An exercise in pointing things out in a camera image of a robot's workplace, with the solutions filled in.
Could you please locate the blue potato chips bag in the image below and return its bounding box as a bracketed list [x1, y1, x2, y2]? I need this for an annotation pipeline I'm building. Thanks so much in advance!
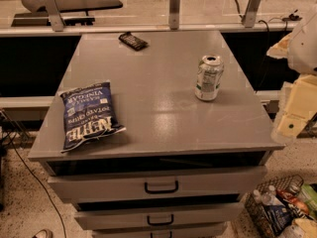
[59, 81, 126, 153]

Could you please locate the shoe tip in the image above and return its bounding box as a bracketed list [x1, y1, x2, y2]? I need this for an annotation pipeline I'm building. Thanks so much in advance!
[32, 229, 53, 238]

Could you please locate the top grey drawer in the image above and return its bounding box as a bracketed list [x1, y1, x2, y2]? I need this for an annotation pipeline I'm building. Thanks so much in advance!
[49, 166, 266, 203]

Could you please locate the clear plastic water bottle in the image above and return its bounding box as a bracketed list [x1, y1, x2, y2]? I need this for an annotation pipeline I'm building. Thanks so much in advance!
[262, 185, 282, 205]

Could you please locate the orange snack bag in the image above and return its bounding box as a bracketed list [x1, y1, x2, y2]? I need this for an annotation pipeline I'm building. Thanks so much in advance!
[276, 189, 309, 214]

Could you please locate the middle grey drawer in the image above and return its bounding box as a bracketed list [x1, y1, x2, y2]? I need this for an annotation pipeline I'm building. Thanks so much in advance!
[74, 202, 244, 230]

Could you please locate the dark blue snack bag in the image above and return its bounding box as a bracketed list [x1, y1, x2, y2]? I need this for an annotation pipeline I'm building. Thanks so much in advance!
[264, 205, 293, 235]

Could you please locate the green snack package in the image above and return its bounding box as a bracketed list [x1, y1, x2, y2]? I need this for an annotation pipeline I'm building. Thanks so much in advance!
[298, 183, 317, 217]

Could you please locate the dark chocolate bar wrapper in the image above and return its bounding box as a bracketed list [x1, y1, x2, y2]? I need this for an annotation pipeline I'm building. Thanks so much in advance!
[119, 32, 148, 52]

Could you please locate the grey drawer cabinet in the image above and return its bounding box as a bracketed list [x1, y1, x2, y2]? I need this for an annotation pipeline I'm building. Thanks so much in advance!
[27, 30, 286, 238]

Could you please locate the bottom grey drawer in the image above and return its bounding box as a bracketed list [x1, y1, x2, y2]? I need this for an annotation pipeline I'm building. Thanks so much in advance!
[92, 222, 227, 238]

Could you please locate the right metal glass bracket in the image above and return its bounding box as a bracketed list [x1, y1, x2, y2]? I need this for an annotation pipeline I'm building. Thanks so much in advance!
[242, 0, 262, 28]

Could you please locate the left metal glass bracket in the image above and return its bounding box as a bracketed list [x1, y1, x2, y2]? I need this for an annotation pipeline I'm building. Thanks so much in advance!
[41, 0, 64, 32]

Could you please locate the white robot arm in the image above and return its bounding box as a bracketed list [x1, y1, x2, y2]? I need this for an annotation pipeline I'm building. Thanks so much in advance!
[266, 4, 317, 145]

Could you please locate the white green 7up can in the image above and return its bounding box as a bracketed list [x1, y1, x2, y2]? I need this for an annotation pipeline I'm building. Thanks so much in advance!
[195, 55, 224, 101]

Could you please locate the middle metal glass bracket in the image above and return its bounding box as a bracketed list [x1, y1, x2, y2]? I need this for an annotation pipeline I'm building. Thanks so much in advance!
[168, 0, 180, 30]

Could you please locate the metal glass bracket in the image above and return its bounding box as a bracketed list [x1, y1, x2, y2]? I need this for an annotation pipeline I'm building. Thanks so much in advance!
[41, 0, 64, 32]
[168, 0, 180, 30]
[242, 0, 262, 28]

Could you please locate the grey drawer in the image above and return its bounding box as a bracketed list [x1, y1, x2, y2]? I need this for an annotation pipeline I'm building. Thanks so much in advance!
[74, 202, 244, 230]
[92, 222, 227, 238]
[49, 166, 266, 203]

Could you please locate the black floor cable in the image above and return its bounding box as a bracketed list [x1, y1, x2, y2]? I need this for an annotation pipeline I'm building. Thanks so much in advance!
[0, 109, 68, 238]

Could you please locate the wire mesh basket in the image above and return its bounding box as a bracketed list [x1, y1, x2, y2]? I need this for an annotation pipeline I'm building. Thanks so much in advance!
[245, 175, 305, 238]

